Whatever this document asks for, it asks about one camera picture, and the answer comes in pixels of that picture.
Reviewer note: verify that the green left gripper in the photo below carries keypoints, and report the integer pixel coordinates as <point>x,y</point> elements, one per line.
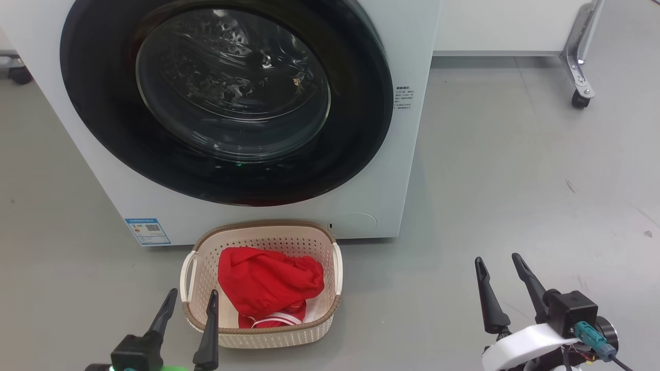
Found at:
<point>154,368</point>

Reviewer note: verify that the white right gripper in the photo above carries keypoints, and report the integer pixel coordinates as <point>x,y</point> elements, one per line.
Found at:
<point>515,349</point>

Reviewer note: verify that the red garment with white stripes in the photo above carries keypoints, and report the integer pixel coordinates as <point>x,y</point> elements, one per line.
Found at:
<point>268,278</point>

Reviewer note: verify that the black glass washer door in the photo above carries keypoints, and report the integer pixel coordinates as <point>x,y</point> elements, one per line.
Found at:
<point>93,103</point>

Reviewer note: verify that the cream perforated laundry basket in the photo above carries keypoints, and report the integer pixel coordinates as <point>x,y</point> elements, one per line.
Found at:
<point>258,337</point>

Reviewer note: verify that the white front-load washing machine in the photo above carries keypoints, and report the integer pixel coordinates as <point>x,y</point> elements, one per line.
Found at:
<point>103,196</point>

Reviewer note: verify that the blue energy label sticker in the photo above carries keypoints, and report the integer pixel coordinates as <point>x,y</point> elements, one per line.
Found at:
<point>147,232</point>

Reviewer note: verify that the round white filter cover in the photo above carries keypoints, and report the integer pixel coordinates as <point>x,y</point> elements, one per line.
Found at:
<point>358,222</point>

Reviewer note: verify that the small black text sticker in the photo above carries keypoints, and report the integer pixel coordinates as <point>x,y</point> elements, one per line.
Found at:
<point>405,97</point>

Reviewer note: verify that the metal leg with caster wheel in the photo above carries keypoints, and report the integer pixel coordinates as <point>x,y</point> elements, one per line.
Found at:
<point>577,67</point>

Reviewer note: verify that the white cabinet panel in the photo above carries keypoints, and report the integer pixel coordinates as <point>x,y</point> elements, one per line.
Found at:
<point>505,26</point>

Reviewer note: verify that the black caster wheel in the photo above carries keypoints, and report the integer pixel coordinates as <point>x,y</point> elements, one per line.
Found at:
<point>19,74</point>

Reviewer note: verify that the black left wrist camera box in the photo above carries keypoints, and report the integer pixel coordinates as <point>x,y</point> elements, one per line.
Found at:
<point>135,353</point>

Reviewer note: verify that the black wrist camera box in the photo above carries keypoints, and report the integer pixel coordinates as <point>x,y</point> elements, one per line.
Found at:
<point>572,313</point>
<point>135,353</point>

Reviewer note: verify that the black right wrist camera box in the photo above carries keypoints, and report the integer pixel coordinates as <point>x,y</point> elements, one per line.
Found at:
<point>572,313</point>

